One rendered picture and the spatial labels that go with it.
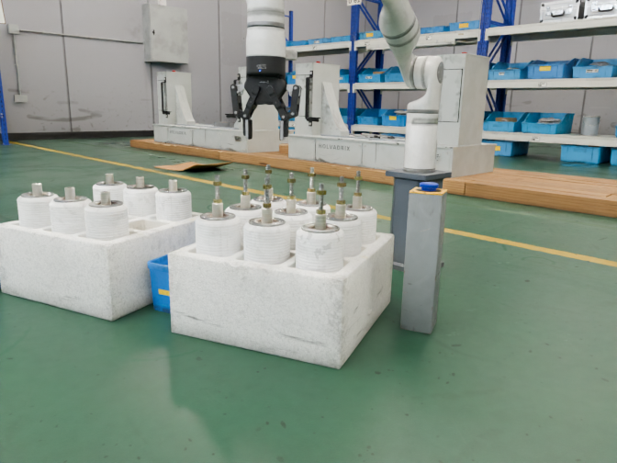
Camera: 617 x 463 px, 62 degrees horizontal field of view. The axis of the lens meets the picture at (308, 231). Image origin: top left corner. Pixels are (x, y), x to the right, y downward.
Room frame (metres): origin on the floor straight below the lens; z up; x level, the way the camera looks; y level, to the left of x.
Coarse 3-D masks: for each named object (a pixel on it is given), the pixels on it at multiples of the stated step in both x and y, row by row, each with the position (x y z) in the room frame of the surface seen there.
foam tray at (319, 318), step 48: (384, 240) 1.19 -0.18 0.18; (192, 288) 1.02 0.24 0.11; (240, 288) 0.97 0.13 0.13; (288, 288) 0.93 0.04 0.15; (336, 288) 0.90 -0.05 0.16; (384, 288) 1.18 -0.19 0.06; (192, 336) 1.02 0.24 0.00; (240, 336) 0.97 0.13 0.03; (288, 336) 0.93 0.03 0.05; (336, 336) 0.89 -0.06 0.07
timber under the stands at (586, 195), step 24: (144, 144) 5.60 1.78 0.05; (168, 144) 5.27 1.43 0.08; (288, 168) 4.00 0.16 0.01; (336, 168) 3.65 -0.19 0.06; (360, 168) 3.51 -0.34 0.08; (456, 192) 2.98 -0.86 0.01; (480, 192) 2.88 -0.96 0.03; (504, 192) 2.78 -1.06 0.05; (528, 192) 2.69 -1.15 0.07; (552, 192) 2.63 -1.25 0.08; (576, 192) 2.64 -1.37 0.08; (600, 192) 2.66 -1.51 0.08
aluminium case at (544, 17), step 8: (568, 0) 5.30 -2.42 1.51; (576, 0) 5.24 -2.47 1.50; (584, 0) 5.29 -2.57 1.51; (544, 8) 5.46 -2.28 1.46; (552, 8) 5.40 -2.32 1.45; (560, 8) 5.35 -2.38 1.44; (568, 8) 5.28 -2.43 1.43; (576, 8) 5.24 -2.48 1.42; (584, 8) 5.31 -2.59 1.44; (544, 16) 5.45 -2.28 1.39; (552, 16) 5.37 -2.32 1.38; (560, 16) 5.32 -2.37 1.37; (568, 16) 5.28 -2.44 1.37; (576, 16) 5.23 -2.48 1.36
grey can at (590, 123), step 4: (584, 116) 5.18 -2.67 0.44; (588, 116) 5.14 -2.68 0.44; (592, 116) 5.12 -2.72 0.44; (596, 116) 5.12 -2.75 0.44; (584, 120) 5.18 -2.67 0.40; (588, 120) 5.14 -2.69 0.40; (592, 120) 5.12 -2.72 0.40; (596, 120) 5.12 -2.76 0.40; (584, 124) 5.17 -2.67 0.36; (588, 124) 5.14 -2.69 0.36; (592, 124) 5.12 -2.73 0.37; (596, 124) 5.11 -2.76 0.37; (584, 128) 5.17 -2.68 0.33; (588, 128) 5.14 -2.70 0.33; (592, 128) 5.12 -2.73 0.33; (596, 128) 5.12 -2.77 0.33; (584, 132) 5.16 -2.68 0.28; (588, 132) 5.13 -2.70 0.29; (592, 132) 5.12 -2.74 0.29; (596, 132) 5.12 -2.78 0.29
